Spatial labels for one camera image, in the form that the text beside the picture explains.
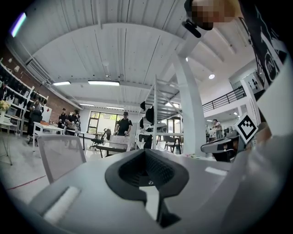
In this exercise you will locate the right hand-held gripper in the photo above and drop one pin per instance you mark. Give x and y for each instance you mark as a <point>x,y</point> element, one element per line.
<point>246,128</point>

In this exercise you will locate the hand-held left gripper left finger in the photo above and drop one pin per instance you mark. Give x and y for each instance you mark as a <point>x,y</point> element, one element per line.
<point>91,194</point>

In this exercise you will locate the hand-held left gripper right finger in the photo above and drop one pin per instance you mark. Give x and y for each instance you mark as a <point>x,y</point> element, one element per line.
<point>206,194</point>

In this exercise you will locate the person's right forearm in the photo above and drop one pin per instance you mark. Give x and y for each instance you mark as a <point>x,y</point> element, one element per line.
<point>265,134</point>

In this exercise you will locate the white mesh office chair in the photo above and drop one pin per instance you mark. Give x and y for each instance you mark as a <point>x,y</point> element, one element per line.
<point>61,155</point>

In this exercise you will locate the white desk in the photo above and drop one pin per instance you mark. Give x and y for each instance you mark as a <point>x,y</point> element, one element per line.
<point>206,158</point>

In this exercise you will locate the pink artificial flowers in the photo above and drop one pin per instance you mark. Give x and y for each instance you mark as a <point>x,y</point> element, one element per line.
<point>192,155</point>

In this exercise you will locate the dark wooden table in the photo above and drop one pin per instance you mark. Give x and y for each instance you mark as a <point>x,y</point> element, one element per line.
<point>112,152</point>

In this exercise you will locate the black railing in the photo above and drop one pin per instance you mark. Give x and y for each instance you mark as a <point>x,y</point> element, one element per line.
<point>225,99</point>

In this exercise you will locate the white slanted column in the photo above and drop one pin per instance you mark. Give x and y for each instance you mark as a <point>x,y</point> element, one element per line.
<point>190,102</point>

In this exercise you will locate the black swivel chair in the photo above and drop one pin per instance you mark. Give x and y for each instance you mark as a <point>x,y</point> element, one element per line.
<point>100,139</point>

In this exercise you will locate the white metal shelf rack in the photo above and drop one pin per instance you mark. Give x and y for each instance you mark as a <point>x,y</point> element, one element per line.
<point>160,114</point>

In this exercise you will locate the black hanging bag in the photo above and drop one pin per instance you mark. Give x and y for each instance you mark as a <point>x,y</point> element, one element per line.
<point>147,141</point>
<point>150,115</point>

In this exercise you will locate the round ceiling light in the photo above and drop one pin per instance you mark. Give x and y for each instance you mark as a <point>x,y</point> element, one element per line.
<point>211,76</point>

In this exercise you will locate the black framed window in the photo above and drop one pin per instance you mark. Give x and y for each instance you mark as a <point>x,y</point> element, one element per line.
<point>103,122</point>

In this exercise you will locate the white black-framed table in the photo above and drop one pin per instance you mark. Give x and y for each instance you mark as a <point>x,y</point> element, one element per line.
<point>48,128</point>

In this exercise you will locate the long ceiling light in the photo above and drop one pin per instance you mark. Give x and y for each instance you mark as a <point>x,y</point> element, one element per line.
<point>103,82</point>
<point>61,83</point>

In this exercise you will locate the person's black printed shirt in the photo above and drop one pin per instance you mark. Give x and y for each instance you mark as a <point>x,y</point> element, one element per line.
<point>258,38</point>

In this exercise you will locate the person's head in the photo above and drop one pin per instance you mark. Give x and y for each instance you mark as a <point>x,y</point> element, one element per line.
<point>213,12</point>

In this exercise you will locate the black head-mounted camera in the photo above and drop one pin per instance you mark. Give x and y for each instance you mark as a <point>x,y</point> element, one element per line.
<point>191,28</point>

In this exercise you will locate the white wall shelving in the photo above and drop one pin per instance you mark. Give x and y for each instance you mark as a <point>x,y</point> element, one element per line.
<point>16,98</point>

